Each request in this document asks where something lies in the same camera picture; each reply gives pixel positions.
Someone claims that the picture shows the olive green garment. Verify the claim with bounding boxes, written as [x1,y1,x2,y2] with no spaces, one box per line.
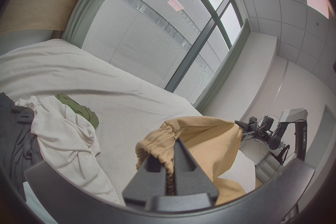
[55,93,99,129]

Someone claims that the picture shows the tan shorts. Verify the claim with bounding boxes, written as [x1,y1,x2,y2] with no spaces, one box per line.
[135,116,247,205]

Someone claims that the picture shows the window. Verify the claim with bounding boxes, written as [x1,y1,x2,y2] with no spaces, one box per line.
[60,0,250,113]

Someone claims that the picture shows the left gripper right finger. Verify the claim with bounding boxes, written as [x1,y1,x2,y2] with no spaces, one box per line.
[173,138,219,205]

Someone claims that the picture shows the bed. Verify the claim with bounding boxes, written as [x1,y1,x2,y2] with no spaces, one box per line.
[0,0,256,224]

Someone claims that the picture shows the black garment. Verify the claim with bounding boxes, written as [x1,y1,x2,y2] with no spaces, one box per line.
[0,92,44,187]

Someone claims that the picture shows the grey-green curtain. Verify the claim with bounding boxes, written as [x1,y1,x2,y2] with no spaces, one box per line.
[193,25,251,114]
[60,0,155,47]

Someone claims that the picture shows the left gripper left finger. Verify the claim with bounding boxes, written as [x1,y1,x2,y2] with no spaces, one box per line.
[122,154,169,209]

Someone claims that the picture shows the cream white garment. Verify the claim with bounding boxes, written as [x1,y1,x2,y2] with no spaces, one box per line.
[15,96,120,204]

